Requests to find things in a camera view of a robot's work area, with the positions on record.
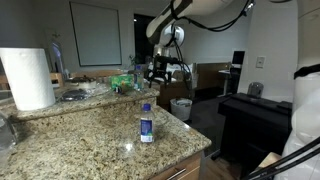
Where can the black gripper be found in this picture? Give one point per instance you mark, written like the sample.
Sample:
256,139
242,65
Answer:
163,65

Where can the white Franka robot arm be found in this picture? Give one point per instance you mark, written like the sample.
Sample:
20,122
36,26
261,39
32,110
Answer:
206,6

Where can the clear water bottle blue cap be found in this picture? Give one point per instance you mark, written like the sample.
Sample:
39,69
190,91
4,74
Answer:
146,128
138,80

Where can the green houseplant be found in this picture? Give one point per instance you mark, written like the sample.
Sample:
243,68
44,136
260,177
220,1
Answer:
135,60

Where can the small brown jar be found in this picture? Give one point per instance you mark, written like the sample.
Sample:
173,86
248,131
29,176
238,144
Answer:
122,88

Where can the green snack package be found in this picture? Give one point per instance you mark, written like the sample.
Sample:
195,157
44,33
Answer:
120,80

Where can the white trash bin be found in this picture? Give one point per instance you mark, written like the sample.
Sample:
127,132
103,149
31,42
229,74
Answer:
181,111

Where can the dark window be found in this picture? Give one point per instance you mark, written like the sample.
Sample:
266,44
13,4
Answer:
141,40

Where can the brown wooden desk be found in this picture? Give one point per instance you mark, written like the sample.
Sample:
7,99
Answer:
210,75

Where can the clear plastic wrap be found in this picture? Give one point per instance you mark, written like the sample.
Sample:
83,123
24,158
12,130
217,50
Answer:
99,90

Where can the wooden table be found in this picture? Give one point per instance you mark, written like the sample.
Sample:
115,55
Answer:
96,73

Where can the white desk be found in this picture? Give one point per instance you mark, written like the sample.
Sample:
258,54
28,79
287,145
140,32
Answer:
225,75

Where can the white projector screen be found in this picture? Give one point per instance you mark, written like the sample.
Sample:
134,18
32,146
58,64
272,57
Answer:
96,33

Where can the round dish dark contents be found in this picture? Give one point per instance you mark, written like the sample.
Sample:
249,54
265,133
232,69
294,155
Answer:
81,82

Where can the black computer monitor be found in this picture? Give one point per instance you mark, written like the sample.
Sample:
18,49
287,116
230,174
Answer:
238,57

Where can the black round lid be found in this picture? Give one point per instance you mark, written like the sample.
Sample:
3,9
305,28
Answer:
73,95

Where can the wooden drawer front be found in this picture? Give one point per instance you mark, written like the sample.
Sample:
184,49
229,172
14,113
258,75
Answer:
190,165

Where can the grey metal cup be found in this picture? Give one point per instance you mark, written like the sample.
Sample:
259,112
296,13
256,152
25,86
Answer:
255,90

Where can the wooden chair back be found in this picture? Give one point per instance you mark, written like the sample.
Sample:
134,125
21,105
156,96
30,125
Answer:
56,79

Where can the white paper towel roll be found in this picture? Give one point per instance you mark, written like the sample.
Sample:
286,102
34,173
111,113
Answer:
28,80

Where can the light wooden board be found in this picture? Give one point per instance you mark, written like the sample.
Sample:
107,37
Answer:
270,160

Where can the clear plastic container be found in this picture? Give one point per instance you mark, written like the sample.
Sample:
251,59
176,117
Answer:
6,133

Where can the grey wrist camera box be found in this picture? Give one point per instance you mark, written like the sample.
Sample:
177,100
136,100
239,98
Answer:
161,50

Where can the white light switch plate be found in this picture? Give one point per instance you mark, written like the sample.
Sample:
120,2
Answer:
260,62

